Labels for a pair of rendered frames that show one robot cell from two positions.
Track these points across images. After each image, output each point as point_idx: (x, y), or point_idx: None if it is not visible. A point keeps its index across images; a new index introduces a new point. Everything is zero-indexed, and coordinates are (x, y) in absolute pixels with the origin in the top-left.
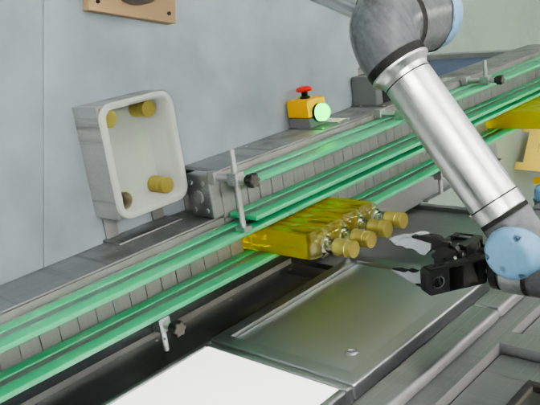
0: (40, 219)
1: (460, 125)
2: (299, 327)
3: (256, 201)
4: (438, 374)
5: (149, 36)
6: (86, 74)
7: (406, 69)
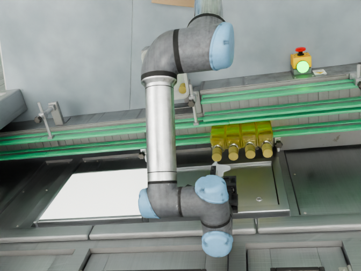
0: (129, 91)
1: (151, 126)
2: (190, 179)
3: (224, 110)
4: (185, 236)
5: (190, 14)
6: (153, 31)
7: (146, 85)
